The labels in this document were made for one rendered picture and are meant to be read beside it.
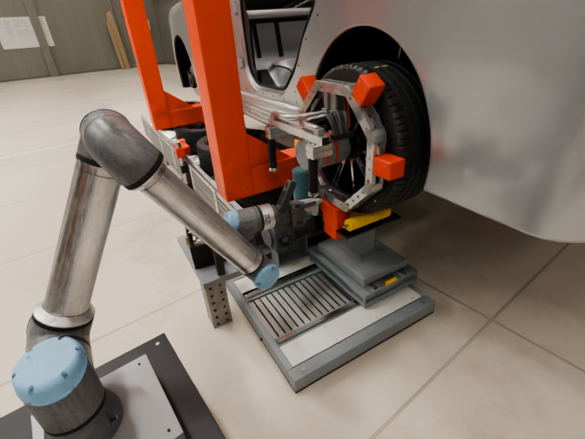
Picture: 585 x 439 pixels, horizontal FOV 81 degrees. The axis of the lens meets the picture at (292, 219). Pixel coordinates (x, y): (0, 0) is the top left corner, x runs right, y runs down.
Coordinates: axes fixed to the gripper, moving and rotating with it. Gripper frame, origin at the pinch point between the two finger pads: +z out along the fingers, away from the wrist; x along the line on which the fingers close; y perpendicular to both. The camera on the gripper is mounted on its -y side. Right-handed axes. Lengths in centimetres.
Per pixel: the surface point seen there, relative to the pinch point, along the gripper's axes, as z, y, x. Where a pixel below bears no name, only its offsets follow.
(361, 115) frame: 19.4, -28.5, 2.1
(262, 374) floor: -28, 76, -15
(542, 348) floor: 88, 80, 35
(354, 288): 27, 54, -21
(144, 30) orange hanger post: -26, -118, -237
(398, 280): 49, 54, -14
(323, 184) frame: 23.6, 2.4, -37.7
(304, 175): 10.0, -4.7, -31.1
